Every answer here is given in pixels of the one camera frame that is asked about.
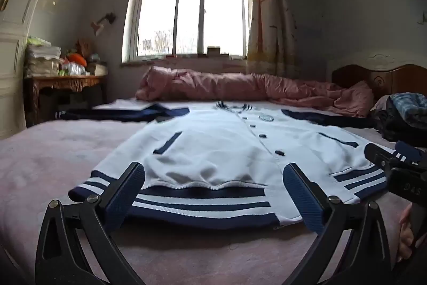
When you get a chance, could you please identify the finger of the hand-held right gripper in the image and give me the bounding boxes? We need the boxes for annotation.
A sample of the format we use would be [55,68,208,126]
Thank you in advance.
[364,143,401,172]

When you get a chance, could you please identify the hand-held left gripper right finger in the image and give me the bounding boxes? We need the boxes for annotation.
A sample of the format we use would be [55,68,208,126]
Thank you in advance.
[282,163,392,285]

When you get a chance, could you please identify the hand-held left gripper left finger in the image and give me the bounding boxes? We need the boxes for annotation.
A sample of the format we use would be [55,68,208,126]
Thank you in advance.
[35,161,146,285]

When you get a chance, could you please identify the white and navy striped jacket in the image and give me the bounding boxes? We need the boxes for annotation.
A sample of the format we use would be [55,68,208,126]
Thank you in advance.
[55,101,426,229]

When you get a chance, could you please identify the pile of dark clothes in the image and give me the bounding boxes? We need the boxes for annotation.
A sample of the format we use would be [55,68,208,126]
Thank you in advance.
[370,95,427,149]

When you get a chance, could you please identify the person's right hand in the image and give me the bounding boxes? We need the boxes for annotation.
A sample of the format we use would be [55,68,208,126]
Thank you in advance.
[396,204,417,263]

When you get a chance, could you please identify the blue plaid cloth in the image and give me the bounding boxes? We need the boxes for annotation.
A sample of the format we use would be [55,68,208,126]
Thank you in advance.
[389,92,427,126]

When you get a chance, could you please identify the wooden bed headboard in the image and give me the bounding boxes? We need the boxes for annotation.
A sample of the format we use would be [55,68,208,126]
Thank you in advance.
[327,50,427,102]

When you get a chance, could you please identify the carved wooden table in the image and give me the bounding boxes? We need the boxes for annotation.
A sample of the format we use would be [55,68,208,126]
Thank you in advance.
[23,74,108,127]

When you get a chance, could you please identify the pink quilt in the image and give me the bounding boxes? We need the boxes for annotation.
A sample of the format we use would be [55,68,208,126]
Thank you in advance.
[135,65,375,119]

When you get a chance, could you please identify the stack of books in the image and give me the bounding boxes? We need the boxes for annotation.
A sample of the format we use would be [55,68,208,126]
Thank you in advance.
[87,61,108,76]

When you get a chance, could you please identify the clear plastic bags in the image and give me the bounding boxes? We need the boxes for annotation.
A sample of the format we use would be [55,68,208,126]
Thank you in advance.
[60,61,87,76]

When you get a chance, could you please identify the orange toy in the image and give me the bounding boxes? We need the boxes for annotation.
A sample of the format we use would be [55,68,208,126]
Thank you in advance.
[65,53,87,67]

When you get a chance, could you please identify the stack of folded linens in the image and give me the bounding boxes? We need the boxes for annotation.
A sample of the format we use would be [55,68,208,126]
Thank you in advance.
[25,36,62,78]

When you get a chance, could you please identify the patterned cream curtain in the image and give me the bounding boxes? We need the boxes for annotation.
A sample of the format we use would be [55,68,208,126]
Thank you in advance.
[243,0,299,79]

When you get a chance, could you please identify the white cabinet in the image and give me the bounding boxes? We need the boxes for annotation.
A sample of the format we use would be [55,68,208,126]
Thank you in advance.
[0,0,41,140]

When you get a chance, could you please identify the white framed window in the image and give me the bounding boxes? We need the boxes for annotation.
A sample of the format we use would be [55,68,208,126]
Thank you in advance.
[121,0,251,65]

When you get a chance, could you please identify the wall hook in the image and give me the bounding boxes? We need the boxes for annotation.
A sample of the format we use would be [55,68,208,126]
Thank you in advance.
[91,13,117,37]

